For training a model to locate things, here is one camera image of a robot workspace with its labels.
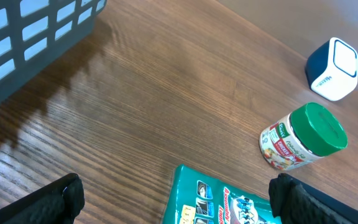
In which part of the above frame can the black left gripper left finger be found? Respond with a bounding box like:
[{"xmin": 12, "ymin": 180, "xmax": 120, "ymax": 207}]
[{"xmin": 0, "ymin": 173, "xmax": 85, "ymax": 224}]

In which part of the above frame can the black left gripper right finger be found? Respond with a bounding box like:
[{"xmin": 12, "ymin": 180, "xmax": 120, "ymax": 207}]
[{"xmin": 268, "ymin": 173, "xmax": 358, "ymax": 224}]

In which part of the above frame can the green lid seasoning jar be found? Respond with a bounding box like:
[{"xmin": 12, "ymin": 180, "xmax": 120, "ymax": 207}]
[{"xmin": 259, "ymin": 102, "xmax": 348, "ymax": 170}]

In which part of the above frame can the green 3M gloves package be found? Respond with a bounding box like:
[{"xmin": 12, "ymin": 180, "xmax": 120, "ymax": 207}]
[{"xmin": 161, "ymin": 165, "xmax": 281, "ymax": 224}]

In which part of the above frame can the white barcode scanner box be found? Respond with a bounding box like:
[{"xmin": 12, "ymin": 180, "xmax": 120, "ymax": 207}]
[{"xmin": 305, "ymin": 37, "xmax": 358, "ymax": 101}]

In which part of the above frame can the grey plastic shopping basket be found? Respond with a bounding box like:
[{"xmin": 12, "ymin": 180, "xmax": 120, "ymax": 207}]
[{"xmin": 0, "ymin": 0, "xmax": 107, "ymax": 103}]

